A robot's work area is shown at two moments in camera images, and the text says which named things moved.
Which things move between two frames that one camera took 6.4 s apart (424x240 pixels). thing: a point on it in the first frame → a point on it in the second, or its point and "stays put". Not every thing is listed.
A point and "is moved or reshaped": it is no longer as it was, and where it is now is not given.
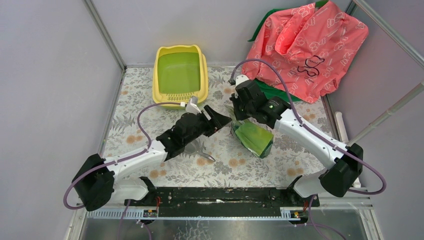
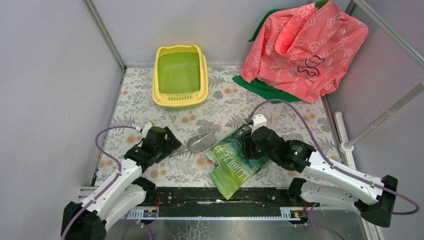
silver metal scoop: x=192 y=147 is moved or reshaped
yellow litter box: x=179 y=72 stays put
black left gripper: x=206 y=120 → x=169 y=143
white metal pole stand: x=355 y=182 stays put
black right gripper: x=241 y=110 → x=251 y=144
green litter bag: x=254 y=138 is moved or reshaped
